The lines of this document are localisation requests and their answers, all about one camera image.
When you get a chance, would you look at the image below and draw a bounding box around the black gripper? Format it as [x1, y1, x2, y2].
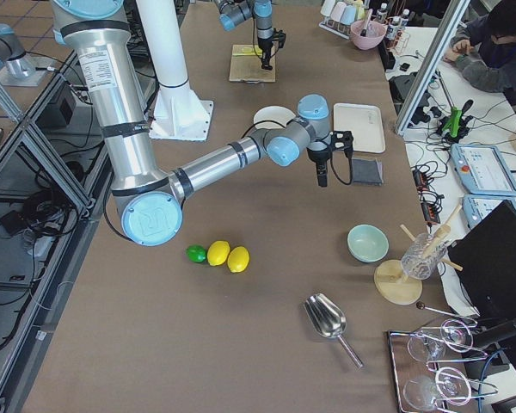
[307, 146, 332, 187]
[257, 36, 273, 65]

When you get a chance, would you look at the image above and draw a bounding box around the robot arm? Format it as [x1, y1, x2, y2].
[214, 0, 275, 71]
[52, 1, 331, 246]

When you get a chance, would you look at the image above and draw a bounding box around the cream rectangular tray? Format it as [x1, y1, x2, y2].
[333, 102, 385, 153]

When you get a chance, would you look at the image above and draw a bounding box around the wine glass rack tray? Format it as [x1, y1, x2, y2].
[387, 318, 498, 412]

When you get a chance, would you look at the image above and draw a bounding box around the wooden cutting board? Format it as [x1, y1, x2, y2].
[229, 44, 276, 83]

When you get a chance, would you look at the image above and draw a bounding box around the grey folded cloth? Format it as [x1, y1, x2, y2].
[352, 158, 384, 186]

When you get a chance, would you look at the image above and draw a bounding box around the cream round plate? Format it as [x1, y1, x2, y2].
[253, 106, 296, 129]

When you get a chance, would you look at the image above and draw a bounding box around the mint green bowl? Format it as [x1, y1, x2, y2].
[347, 224, 389, 263]

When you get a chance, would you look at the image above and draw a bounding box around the white cup rack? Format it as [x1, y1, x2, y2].
[319, 0, 370, 40]

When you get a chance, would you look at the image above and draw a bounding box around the metal muddler in bowl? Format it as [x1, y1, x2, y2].
[360, 9, 373, 37]

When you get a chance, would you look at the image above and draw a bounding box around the pink bowl with ice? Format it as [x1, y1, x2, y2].
[350, 21, 387, 50]

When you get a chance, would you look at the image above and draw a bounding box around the yellow lemon far from lime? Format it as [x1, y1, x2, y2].
[227, 246, 250, 273]

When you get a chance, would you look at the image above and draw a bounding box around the yellow lemon near lime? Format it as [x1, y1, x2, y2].
[206, 240, 230, 266]

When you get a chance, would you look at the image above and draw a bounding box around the wooden cup stand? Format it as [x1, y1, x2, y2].
[374, 205, 463, 305]

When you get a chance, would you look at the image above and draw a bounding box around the clear glass mug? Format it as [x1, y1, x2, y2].
[401, 233, 447, 280]

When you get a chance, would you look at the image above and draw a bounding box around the metal scoop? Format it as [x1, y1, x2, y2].
[304, 293, 364, 369]

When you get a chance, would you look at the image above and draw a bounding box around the green lime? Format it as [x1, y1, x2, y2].
[186, 244, 207, 263]

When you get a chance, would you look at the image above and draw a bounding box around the lower blue teach pendant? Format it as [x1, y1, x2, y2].
[462, 194, 507, 230]

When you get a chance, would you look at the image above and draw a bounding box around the blue teach pendant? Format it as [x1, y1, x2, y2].
[450, 144, 516, 197]
[462, 194, 507, 230]

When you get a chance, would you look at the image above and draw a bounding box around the upper blue teach pendant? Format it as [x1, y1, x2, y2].
[450, 144, 516, 197]

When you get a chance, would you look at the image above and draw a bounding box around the black computer monitor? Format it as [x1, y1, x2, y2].
[448, 200, 516, 319]

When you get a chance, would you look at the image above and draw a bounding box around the person in grey sweater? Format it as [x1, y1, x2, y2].
[444, 0, 516, 106]

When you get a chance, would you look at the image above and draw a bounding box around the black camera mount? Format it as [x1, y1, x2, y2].
[330, 131, 353, 159]
[272, 28, 286, 50]

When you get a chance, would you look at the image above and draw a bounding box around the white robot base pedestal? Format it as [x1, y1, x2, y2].
[137, 0, 213, 141]

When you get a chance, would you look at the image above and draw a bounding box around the green handled grabber tool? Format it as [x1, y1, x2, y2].
[436, 99, 474, 143]

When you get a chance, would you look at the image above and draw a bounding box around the aluminium frame post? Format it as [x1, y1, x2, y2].
[395, 0, 470, 137]

